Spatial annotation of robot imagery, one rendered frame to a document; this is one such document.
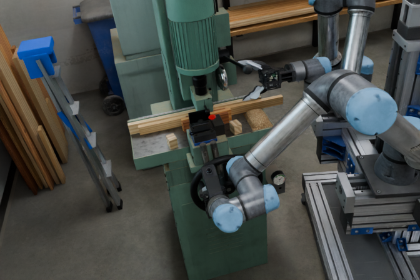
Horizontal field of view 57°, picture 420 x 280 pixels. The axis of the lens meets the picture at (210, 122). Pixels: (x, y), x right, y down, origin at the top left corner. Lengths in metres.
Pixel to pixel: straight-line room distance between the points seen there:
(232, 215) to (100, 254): 1.52
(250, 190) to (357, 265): 1.04
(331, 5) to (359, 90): 0.63
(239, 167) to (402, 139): 0.47
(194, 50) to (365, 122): 0.71
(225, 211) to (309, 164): 1.84
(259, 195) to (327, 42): 0.87
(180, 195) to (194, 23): 0.75
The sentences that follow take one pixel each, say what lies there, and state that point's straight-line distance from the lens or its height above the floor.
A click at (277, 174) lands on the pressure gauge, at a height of 0.69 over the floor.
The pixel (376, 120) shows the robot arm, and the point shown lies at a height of 1.27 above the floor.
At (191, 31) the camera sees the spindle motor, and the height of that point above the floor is 1.34.
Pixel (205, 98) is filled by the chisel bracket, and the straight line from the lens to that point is 1.61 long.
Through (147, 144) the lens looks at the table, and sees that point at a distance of 1.63.
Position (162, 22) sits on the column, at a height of 1.31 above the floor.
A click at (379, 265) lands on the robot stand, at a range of 2.09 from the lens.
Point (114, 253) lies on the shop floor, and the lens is 2.47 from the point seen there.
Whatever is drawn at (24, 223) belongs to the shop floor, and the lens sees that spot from 2.90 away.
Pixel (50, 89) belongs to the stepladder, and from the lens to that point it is 2.22.
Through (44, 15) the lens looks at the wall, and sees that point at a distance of 3.91.
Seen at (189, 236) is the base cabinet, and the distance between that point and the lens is 1.94.
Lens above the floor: 1.85
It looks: 34 degrees down
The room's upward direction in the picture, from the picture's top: 7 degrees counter-clockwise
